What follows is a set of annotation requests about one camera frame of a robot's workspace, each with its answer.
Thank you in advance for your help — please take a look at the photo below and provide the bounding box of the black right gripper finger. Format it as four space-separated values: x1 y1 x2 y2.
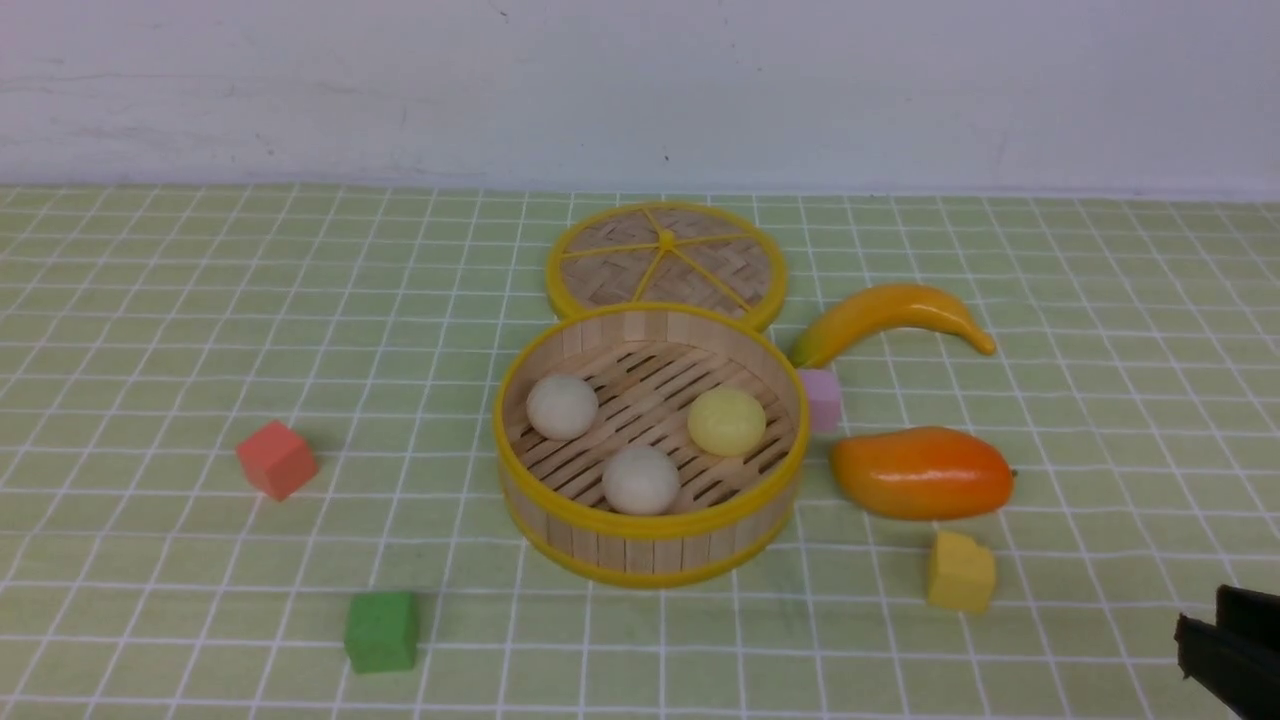
1215 585 1279 651

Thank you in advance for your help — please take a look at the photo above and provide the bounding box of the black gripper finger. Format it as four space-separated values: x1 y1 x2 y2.
1174 615 1279 719

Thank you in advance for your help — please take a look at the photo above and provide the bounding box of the pale yellow bun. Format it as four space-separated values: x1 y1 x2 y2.
687 386 767 457

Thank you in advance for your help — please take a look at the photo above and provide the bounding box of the white bun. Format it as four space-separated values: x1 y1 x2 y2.
525 374 599 441
602 445 681 516

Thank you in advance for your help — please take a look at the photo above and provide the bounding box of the bamboo steamer tray yellow rim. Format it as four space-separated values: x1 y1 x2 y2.
492 302 810 588

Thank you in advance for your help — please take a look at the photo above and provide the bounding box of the woven bamboo steamer lid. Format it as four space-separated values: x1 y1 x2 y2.
545 201 788 332

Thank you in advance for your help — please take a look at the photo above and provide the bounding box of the green checkered tablecloth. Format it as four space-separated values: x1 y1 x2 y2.
1 186 1279 719

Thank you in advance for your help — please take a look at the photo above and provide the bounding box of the yellow foam cube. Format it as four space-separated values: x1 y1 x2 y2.
925 530 997 612

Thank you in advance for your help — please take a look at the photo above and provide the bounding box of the orange toy mango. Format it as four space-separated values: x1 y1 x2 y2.
828 427 1018 521

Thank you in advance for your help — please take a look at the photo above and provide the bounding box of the yellow toy banana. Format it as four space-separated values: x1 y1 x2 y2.
788 283 997 368

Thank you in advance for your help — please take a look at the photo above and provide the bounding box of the pink foam cube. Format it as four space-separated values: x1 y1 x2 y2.
797 368 844 436

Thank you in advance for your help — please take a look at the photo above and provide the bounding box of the green foam cube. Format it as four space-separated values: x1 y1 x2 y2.
344 591 419 675

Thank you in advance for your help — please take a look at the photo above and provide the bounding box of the red foam cube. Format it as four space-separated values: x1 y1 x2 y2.
236 420 319 502

